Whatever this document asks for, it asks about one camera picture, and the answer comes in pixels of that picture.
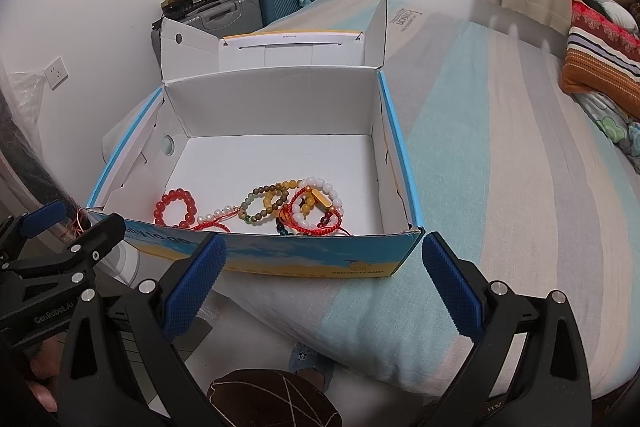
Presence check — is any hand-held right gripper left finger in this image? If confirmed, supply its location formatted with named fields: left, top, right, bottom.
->
left=57, top=232, right=228, bottom=427

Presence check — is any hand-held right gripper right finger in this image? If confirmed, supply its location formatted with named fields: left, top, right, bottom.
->
left=421, top=231, right=593, bottom=427

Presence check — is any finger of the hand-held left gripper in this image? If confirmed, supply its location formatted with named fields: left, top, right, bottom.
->
left=0, top=201, right=68, bottom=258
left=0, top=213, right=127, bottom=303

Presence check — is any red woven cord bracelet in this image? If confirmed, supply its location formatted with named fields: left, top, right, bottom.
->
left=172, top=214, right=232, bottom=234

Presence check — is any white pearl bracelet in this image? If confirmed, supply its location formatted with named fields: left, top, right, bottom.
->
left=192, top=205, right=237, bottom=228

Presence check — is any red bead bracelet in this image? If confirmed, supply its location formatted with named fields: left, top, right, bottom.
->
left=152, top=188, right=199, bottom=229

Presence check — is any dark bead bracelet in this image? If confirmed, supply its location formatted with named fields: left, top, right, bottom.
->
left=274, top=212, right=333, bottom=237

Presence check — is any brown green bead bracelet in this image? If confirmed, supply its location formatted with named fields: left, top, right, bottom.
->
left=239, top=183, right=287, bottom=226

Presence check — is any yellow bead bracelet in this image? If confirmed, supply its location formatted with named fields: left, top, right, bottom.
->
left=262, top=179, right=321, bottom=219

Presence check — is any red cord gold tube bracelet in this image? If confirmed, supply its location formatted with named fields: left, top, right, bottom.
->
left=277, top=187, right=354, bottom=239

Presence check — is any white blue cardboard box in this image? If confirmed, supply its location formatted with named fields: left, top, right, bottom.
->
left=86, top=0, right=426, bottom=280

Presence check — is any pink white bead bracelet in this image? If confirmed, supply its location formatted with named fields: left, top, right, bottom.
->
left=290, top=176, right=347, bottom=231

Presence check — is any person's left hand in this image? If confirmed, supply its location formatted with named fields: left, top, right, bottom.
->
left=27, top=341, right=64, bottom=412

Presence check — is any large plastic wrapped bundle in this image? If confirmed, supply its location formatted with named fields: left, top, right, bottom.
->
left=0, top=71, right=57, bottom=210

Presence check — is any blue slipper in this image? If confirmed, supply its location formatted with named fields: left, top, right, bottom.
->
left=289, top=341, right=337, bottom=389

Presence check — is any striped bed sheet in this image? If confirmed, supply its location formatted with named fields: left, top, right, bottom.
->
left=215, top=0, right=640, bottom=410

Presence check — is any floral quilt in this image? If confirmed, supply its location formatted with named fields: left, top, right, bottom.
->
left=574, top=91, right=640, bottom=175

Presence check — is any silver suitcase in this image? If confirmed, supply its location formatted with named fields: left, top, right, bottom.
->
left=150, top=0, right=264, bottom=58

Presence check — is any orange striped pillow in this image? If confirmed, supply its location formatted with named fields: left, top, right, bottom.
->
left=559, top=0, right=640, bottom=106

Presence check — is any white wall socket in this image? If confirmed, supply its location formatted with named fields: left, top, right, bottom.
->
left=43, top=55, right=69, bottom=90

